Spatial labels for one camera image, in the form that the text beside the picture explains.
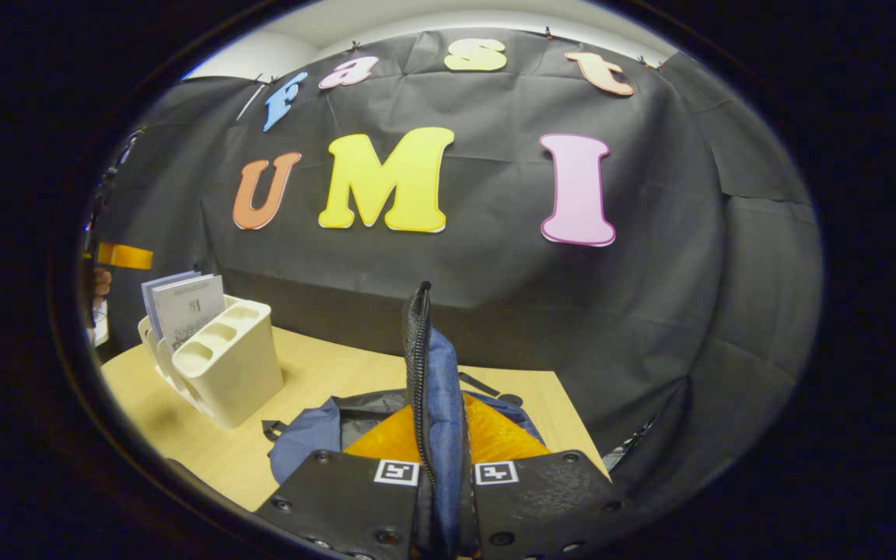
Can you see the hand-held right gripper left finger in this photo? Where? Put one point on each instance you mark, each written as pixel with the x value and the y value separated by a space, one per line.
pixel 339 498

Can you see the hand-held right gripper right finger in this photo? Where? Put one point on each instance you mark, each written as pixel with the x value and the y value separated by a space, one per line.
pixel 541 498

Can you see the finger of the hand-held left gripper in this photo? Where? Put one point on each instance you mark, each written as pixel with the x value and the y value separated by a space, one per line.
pixel 125 257

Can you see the blue-grey book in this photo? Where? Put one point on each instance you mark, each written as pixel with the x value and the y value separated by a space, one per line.
pixel 149 294

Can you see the white-grey book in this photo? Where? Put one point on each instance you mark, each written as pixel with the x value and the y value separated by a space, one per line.
pixel 191 311

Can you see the blue schoolbag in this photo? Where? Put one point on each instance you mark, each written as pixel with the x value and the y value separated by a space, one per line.
pixel 440 389

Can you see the white plastic bookshelf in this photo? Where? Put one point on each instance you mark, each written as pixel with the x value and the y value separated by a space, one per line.
pixel 238 373

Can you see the white box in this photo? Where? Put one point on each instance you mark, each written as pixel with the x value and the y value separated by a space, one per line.
pixel 99 323

